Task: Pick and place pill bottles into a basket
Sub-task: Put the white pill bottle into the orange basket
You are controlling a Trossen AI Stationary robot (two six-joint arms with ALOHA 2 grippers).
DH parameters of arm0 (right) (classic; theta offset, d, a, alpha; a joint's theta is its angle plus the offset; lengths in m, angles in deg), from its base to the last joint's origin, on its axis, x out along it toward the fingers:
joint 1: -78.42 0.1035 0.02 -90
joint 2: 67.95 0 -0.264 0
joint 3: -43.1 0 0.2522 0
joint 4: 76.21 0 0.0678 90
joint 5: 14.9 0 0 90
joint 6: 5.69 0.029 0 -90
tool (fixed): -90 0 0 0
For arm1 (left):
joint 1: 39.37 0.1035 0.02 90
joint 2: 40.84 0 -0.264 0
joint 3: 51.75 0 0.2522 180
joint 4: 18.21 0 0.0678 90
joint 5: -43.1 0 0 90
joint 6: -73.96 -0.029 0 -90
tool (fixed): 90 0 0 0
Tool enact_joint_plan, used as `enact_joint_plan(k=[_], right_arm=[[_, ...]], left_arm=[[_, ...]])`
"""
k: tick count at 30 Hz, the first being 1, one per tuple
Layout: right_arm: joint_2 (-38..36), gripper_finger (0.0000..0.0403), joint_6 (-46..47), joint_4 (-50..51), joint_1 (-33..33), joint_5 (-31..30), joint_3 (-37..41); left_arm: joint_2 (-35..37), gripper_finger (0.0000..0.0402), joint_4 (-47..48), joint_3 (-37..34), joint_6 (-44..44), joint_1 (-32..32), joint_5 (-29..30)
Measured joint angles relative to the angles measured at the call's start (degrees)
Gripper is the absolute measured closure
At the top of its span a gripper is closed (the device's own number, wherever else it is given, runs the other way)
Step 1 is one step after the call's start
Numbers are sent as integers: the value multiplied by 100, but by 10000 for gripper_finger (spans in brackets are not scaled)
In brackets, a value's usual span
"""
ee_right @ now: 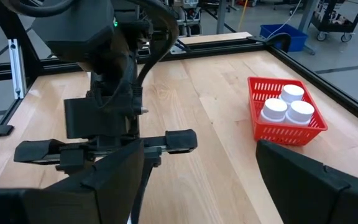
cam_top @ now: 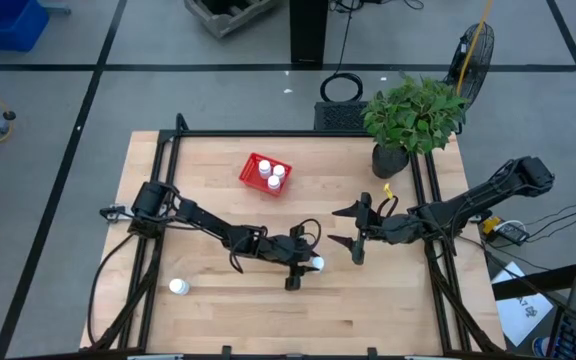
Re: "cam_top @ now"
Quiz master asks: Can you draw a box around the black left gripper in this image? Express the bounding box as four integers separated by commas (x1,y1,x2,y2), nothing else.
266,224,323,293

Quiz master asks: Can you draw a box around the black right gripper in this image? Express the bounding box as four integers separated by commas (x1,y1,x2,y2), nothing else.
327,192,412,266

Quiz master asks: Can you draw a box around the red plastic basket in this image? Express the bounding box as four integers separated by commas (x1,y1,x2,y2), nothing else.
237,151,294,198

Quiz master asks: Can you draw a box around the black plant pot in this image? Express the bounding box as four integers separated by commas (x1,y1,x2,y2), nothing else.
371,142,411,180

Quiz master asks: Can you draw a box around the black perforated box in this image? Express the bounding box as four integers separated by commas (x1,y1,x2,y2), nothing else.
313,100,370,133

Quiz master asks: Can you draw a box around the green leafy plant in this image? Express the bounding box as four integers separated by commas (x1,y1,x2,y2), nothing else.
361,73,470,156

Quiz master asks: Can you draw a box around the black power adapter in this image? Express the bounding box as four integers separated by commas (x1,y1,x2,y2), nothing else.
496,221,530,247

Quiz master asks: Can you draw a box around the white paper sheet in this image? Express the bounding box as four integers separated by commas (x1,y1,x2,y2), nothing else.
489,260,555,348

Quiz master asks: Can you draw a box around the black tower box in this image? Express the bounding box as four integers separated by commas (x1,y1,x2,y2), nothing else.
288,0,330,66

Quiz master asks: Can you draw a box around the black desk beam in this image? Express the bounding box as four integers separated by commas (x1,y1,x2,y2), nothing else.
490,256,576,302

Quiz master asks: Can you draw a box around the black floor fan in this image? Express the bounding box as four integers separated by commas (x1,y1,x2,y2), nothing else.
441,21,496,112

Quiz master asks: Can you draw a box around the white and blue cup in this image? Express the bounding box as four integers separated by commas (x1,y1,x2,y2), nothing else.
531,335,553,359

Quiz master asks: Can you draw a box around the grey moulded crate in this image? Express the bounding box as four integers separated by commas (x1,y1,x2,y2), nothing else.
183,0,275,40

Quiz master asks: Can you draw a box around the blue plastic bin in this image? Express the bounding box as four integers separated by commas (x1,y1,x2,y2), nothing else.
0,0,51,53

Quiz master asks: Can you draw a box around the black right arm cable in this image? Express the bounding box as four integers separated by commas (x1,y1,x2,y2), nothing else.
375,194,400,221

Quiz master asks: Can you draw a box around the black table frame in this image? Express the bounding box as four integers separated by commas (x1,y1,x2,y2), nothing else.
80,112,509,360

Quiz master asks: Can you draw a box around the black coiled floor cable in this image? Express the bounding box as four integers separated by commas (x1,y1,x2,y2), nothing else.
319,72,365,104

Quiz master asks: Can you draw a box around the yellow hanging cable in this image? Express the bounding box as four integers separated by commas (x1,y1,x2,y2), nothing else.
455,0,495,96

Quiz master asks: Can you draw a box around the black base cable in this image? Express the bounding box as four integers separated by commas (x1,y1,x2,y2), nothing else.
86,232,137,346

